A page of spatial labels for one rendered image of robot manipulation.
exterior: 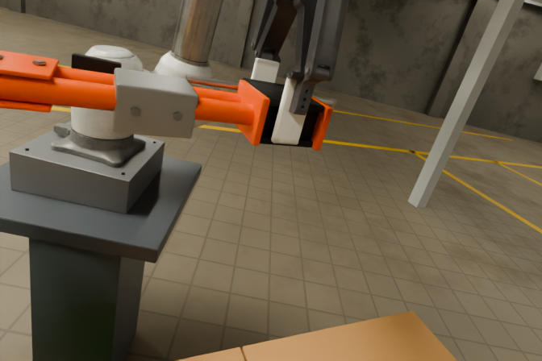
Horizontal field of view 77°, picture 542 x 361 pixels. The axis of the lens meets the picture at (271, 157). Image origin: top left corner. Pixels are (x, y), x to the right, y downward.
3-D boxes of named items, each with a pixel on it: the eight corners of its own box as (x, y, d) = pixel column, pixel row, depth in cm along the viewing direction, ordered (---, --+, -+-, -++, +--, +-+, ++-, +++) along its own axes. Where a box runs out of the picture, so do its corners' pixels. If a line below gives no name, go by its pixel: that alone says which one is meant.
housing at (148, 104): (111, 134, 29) (115, 84, 27) (110, 109, 34) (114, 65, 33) (193, 141, 32) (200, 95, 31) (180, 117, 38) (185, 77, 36)
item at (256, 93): (252, 146, 34) (264, 97, 32) (230, 120, 40) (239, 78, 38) (320, 151, 38) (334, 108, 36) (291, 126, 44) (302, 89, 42)
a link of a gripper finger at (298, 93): (314, 62, 33) (331, 69, 30) (301, 112, 34) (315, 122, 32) (302, 60, 32) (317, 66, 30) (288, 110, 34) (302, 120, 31)
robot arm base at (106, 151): (76, 125, 102) (77, 107, 100) (147, 145, 103) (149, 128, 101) (32, 144, 86) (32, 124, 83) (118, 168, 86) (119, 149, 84)
